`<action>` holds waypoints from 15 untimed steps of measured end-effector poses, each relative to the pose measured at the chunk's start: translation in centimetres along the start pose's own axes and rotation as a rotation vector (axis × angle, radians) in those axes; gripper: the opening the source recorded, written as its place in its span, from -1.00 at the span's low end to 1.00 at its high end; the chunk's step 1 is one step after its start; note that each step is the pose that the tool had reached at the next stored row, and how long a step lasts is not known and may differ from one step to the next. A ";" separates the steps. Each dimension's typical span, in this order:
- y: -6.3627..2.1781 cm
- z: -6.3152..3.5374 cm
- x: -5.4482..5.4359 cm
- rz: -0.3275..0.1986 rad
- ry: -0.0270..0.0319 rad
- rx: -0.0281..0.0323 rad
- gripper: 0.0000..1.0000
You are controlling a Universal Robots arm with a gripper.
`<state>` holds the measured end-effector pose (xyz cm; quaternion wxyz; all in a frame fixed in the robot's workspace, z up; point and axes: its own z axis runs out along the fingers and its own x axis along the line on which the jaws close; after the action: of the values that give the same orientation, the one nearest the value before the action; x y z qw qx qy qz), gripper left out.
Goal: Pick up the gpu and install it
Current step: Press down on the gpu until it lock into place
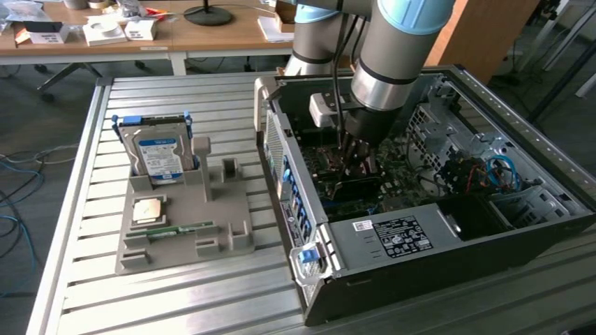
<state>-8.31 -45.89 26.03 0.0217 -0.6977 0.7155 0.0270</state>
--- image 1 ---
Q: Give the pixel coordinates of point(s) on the green motherboard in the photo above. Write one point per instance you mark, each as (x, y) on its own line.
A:
(410, 185)

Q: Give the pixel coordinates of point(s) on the grey cup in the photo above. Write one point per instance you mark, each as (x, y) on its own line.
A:
(75, 4)

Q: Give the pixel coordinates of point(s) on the grey power supply unit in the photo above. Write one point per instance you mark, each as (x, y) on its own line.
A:
(363, 244)

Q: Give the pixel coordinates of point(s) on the orange packet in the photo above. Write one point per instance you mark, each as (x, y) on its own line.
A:
(158, 12)

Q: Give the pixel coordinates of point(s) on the brown wooden cabinet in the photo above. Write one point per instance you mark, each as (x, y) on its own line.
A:
(503, 35)

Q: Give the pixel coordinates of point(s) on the brown cardboard box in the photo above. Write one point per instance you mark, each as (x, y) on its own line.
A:
(284, 15)

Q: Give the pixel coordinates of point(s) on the hard disk in blue frame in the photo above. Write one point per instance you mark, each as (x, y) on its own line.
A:
(158, 153)

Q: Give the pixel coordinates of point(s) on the white box with tape roll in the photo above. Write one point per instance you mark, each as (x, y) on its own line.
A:
(104, 33)

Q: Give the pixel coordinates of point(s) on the flat black device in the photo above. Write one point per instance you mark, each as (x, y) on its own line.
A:
(43, 26)

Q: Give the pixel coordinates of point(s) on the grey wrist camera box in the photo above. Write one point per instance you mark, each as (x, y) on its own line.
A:
(323, 110)

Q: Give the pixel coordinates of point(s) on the grey chipset heat sink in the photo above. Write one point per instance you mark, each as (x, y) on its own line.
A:
(400, 205)

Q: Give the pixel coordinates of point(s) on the metal CPU socket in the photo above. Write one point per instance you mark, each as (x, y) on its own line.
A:
(331, 158)

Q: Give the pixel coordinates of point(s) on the grey printed parts rack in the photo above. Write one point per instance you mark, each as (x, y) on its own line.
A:
(186, 227)

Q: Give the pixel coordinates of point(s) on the green RAM stick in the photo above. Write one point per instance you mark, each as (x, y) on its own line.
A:
(176, 230)

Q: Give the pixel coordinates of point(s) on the wooden desk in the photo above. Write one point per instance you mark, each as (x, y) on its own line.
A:
(223, 38)
(70, 49)

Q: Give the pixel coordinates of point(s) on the open black PC case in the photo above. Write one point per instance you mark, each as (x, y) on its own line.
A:
(419, 279)

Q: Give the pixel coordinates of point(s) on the blue case latch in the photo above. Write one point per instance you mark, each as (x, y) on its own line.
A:
(308, 254)

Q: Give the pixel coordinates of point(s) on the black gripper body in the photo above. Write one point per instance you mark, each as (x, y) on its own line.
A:
(370, 125)

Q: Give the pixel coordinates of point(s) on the stack of white papers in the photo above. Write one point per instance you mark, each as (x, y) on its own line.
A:
(275, 31)

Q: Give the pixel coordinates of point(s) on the black round lamp base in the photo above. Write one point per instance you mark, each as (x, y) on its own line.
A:
(207, 17)

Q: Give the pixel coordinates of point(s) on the small white box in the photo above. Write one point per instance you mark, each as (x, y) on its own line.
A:
(139, 30)

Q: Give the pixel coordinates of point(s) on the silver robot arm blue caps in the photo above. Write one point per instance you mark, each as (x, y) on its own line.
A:
(396, 52)

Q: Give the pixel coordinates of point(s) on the square CPU chip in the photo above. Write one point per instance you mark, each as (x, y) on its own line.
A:
(148, 210)

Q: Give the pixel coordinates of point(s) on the white labelled box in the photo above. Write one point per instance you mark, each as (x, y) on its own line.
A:
(48, 36)

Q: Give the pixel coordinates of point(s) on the metal disk bay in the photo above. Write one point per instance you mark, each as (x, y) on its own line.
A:
(531, 206)

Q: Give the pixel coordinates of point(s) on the beige tape roll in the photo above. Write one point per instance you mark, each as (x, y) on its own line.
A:
(99, 4)

